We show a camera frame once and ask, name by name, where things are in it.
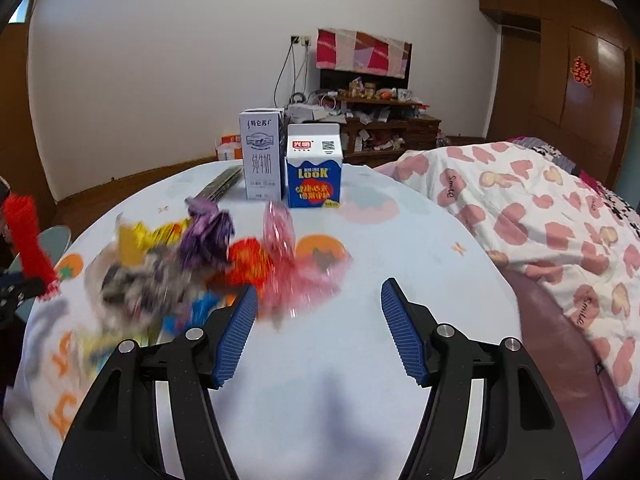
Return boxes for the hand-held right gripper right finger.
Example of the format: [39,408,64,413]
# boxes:
[380,277,583,480]

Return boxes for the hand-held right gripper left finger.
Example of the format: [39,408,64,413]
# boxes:
[52,284,259,480]

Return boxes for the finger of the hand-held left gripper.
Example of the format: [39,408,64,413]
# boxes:
[0,275,47,312]

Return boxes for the blue wrapper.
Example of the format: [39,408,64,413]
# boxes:
[175,290,236,332]

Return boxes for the orange wrapper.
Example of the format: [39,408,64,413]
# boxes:
[225,239,275,291]

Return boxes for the checked cloth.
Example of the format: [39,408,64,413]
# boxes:
[85,250,201,332]

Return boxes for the fruit print tablecloth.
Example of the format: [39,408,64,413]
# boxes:
[2,160,523,480]

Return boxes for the pink wrapper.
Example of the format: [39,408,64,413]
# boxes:
[260,200,346,322]

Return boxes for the purple wrapper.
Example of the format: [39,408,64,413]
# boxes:
[180,196,236,271]

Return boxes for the yellow wrapper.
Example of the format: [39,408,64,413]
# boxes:
[116,215,188,267]

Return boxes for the maroon sofa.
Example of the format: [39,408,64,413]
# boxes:
[500,265,633,466]

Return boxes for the dark seaweed packet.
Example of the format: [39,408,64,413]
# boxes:
[197,166,244,202]

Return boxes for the pink heart quilt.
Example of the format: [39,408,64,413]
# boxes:
[375,140,640,407]

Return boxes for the blue white milk carton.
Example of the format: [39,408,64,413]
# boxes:
[285,123,345,209]

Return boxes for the tall white milk carton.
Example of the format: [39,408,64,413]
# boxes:
[238,108,287,201]

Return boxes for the orange cardboard box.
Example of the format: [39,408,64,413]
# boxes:
[216,134,244,162]

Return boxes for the wooden television stand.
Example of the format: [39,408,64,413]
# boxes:
[320,92,443,155]

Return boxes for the white boxes on stand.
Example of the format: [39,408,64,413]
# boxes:
[287,102,347,126]

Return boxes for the clutter of small items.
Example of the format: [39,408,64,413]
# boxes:
[345,77,426,107]

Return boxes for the black television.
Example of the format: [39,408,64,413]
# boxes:
[319,42,413,97]

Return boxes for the pink patchwork television cover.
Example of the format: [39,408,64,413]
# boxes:
[315,28,412,80]

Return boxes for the wooden wardrobe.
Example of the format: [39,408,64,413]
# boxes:
[477,0,640,201]

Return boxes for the red paper decoration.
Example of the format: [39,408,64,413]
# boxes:
[570,56,594,89]

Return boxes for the hanging cables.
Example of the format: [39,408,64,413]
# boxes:
[274,42,308,107]

